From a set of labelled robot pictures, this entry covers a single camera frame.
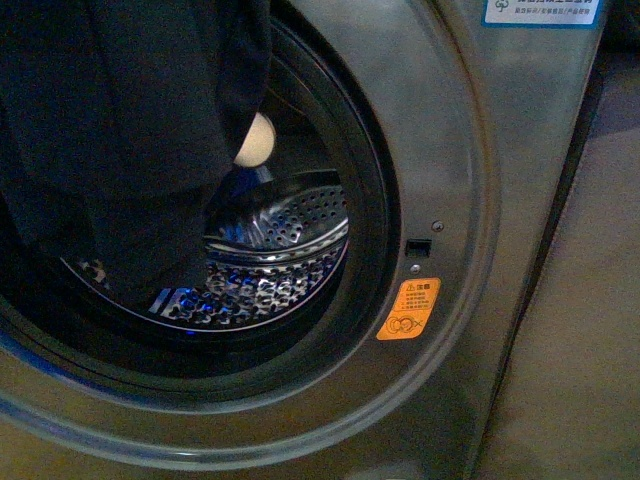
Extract dark blue garment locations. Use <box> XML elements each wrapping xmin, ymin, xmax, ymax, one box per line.
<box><xmin>1</xmin><ymin>1</ymin><xmax>272</xmax><ymax>308</ymax></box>

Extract grey front-load washing machine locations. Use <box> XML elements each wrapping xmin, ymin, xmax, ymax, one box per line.
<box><xmin>1</xmin><ymin>1</ymin><xmax>611</xmax><ymax>479</ymax></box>

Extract steel perforated washer drum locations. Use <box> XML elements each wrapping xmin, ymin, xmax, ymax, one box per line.
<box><xmin>55</xmin><ymin>47</ymin><xmax>354</xmax><ymax>341</ymax></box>

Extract orange warning sticker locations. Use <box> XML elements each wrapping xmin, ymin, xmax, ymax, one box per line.
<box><xmin>376</xmin><ymin>278</ymin><xmax>441</xmax><ymax>341</ymax></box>

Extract black rubber door gasket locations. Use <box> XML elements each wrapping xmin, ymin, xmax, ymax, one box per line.
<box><xmin>1</xmin><ymin>1</ymin><xmax>397</xmax><ymax>390</ymax></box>

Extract white blue info label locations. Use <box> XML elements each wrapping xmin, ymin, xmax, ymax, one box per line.
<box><xmin>481</xmin><ymin>0</ymin><xmax>604</xmax><ymax>29</ymax></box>

